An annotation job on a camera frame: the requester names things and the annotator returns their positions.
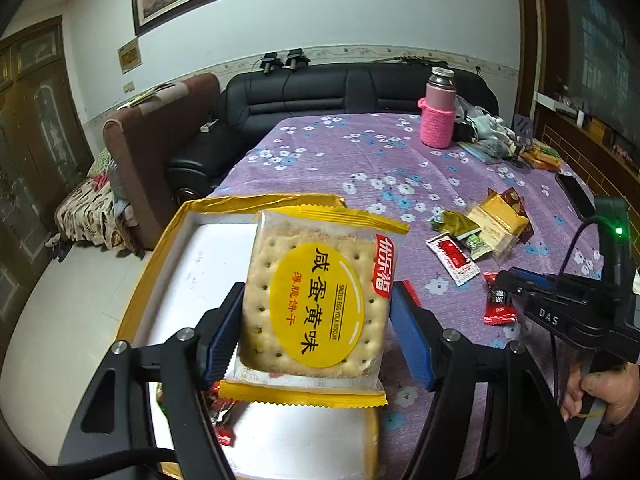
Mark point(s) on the printed blanket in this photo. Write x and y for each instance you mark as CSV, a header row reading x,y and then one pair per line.
x,y
85,210

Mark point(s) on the wooden cabinet doors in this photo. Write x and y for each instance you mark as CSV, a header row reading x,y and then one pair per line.
x,y
35,135

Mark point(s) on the papers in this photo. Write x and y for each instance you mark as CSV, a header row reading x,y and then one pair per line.
x,y
147,96

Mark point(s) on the black leather sofa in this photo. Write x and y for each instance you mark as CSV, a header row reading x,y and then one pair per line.
x,y
300,95

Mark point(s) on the red candy packet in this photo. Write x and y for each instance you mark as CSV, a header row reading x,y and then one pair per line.
x,y
497,312
411,294

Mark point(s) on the orange and green packets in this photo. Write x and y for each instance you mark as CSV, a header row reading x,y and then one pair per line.
x,y
542,156

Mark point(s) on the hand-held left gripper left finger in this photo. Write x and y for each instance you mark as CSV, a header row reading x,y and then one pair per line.
x,y
222,342

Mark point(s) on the dark screen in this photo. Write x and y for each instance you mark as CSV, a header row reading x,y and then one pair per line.
x,y
595,35

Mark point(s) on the wooden side cabinet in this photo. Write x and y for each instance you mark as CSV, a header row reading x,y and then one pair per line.
x,y
595,150

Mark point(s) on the yellow label cracker packet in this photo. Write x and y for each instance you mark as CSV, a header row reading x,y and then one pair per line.
x,y
315,305

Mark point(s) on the person's right hand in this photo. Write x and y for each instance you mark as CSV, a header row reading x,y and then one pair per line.
x,y
600,390

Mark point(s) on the brown armchair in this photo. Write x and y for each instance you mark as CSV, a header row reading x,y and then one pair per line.
x,y
150,160

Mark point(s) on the small wall plaque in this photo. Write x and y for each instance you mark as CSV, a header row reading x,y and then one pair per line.
x,y
130,55

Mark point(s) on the black device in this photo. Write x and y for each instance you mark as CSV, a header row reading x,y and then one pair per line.
x,y
271,62
296,58

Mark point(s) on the red and white packet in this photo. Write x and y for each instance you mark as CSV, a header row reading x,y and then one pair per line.
x,y
452,257

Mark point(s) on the yellow cardboard tray box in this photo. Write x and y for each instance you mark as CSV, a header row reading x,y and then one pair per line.
x,y
200,260

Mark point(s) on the green and white candy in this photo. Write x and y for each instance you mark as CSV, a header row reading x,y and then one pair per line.
x,y
475,245

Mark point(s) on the pile of plastic bags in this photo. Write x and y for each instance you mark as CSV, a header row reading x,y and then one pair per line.
x,y
485,130

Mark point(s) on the purple floral tablecloth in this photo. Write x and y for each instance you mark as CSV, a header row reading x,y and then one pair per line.
x,y
360,160

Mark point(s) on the black phone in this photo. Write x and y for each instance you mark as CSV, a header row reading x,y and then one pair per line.
x,y
575,192

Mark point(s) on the pink sleeved bottle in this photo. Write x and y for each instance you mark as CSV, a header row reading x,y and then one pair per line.
x,y
437,120

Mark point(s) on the golden brown packet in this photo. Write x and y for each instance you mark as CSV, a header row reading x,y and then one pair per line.
x,y
505,207

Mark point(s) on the small white object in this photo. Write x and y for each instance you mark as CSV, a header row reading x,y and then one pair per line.
x,y
209,126

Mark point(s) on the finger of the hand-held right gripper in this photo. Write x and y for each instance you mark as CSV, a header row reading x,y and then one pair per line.
x,y
532,280
512,292

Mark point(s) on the black phone stand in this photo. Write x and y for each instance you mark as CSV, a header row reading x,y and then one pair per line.
x,y
523,130

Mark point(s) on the clear yellow biscuit packet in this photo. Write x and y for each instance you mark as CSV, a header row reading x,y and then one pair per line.
x,y
487,232

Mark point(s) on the pile of red packets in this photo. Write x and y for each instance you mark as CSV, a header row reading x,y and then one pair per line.
x,y
222,412

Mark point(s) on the person's right forearm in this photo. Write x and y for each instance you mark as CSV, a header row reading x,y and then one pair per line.
x,y
617,455

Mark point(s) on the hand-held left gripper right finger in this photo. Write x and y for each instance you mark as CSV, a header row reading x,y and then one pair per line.
x,y
411,342

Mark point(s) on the olive green packet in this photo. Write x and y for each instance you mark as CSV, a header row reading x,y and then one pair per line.
x,y
455,222

